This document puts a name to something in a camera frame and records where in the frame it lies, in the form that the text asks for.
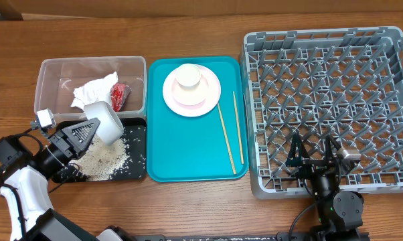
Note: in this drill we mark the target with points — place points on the white napkin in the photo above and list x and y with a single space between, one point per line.
94 91

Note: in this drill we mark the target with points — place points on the grey bowl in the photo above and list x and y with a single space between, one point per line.
110 128

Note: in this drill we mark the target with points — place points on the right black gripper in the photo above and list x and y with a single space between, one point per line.
312 167

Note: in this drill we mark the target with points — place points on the black plastic tray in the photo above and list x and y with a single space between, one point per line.
136 134

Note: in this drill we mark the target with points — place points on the clear plastic bin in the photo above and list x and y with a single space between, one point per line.
59 77

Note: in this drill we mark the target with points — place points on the left wooden chopstick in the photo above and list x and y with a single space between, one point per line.
226 139

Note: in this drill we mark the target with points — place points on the pink round plate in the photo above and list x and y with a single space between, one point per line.
196 101

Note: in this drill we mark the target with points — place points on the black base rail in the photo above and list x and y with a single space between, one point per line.
221 238

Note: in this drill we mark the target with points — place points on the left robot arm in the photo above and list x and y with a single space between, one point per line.
24 184

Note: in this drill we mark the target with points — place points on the teal serving tray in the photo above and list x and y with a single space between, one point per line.
181 148

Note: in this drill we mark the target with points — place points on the pink cup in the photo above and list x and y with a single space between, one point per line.
188 75

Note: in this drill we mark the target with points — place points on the grey dishwasher rack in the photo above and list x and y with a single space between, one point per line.
347 83

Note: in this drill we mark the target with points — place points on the red snack wrapper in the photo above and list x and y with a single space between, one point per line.
118 94

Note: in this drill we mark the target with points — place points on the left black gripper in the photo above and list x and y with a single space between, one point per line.
68 134

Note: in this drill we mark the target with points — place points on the cooked white rice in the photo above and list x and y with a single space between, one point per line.
102 159

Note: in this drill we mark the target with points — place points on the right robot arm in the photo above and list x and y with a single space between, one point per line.
339 211

